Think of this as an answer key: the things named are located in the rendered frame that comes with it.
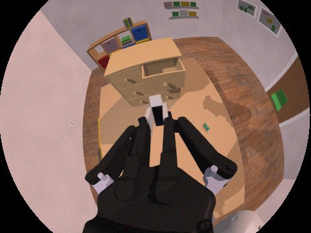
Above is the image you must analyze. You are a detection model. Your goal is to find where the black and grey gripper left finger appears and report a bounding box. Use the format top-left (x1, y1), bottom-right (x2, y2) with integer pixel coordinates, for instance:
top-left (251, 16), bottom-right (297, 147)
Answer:
top-left (85, 105), bottom-right (154, 203)

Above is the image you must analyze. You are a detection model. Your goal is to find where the small wooden chest of drawers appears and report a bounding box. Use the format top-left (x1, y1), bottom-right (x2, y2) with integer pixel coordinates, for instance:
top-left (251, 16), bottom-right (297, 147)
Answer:
top-left (104, 37), bottom-right (182, 107)

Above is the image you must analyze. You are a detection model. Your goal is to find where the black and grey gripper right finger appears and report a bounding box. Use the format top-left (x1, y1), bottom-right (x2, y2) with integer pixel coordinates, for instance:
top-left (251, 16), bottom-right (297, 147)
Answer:
top-left (155, 102), bottom-right (238, 206)

